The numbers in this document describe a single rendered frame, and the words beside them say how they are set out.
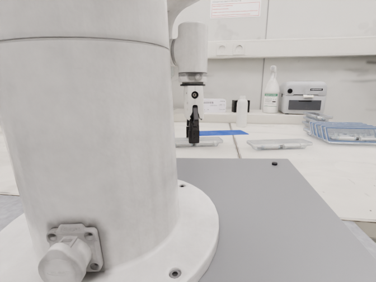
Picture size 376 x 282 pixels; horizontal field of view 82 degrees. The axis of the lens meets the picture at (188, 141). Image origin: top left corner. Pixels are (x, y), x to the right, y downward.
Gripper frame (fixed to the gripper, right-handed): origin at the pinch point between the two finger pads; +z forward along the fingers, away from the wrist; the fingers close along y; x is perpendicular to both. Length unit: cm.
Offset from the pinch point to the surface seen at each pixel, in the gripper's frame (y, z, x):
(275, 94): 47, -11, -51
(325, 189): -33.2, 3.4, -19.4
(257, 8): 72, -61, -48
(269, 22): 70, -53, -56
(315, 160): -18.0, 3.4, -28.7
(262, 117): 40, 0, -42
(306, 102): 38, -8, -63
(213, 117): 47, 1, -18
